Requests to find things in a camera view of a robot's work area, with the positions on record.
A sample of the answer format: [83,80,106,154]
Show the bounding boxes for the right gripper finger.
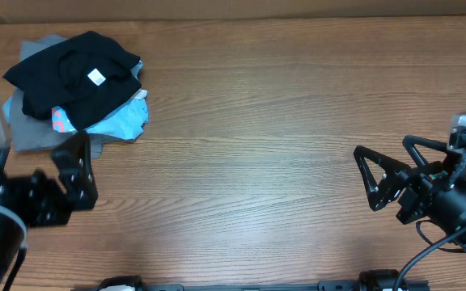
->
[354,145,412,212]
[402,135,447,170]

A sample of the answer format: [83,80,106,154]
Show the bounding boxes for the grey folded t-shirt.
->
[9,34,108,159]

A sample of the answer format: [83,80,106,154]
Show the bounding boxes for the light blue folded t-shirt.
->
[1,60,150,141]

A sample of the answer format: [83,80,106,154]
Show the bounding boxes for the black t-shirt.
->
[3,31,142,130]

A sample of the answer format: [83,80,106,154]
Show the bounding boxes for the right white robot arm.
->
[354,130,466,290]

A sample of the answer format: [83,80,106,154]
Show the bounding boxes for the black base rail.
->
[70,274,430,291]

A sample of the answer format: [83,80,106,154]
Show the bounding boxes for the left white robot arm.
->
[0,132,98,289]

